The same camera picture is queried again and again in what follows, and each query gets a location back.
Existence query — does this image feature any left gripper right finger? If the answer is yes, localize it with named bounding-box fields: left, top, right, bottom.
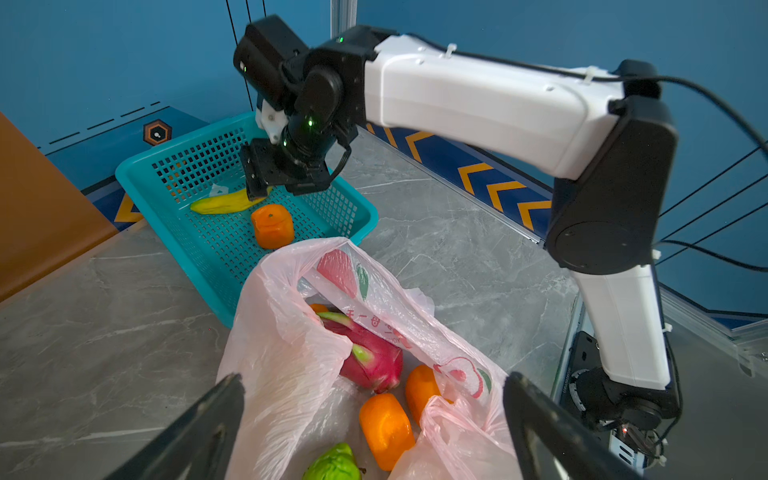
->
left=503, top=372, right=639, bottom=479

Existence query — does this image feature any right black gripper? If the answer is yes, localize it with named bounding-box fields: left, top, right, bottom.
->
left=240, top=138, right=332, bottom=201

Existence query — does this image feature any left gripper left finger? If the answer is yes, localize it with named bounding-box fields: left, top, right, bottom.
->
left=107, top=374, right=245, bottom=479

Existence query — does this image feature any orange tangerine fruit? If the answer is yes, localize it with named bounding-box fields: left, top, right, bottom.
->
left=251, top=204, right=295, bottom=250

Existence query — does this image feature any pink plastic bag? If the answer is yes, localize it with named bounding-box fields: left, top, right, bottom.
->
left=219, top=237, right=521, bottom=479

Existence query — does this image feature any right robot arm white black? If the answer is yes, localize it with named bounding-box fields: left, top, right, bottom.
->
left=233, top=15, right=682, bottom=430

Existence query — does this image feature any pink dragon fruit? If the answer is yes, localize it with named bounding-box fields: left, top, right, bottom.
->
left=317, top=312, right=404, bottom=394

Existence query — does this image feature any yellow banana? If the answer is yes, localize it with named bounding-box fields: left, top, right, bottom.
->
left=190, top=189, right=266, bottom=215

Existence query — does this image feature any teal plastic basket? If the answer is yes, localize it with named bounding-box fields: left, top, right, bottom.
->
left=116, top=113, right=378, bottom=326

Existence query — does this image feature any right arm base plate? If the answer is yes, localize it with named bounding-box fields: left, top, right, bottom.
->
left=558, top=331, right=666, bottom=474

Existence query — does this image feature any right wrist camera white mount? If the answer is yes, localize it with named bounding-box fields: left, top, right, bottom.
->
left=256, top=99, right=289, bottom=147

